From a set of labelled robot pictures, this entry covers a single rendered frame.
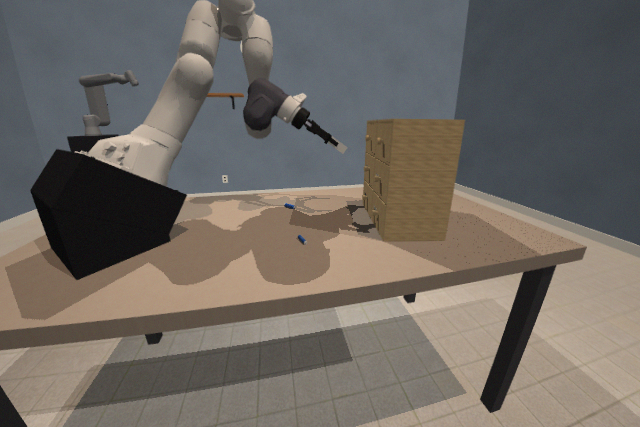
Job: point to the small wooden chest of drawers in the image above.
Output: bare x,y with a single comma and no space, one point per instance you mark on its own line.
422,172

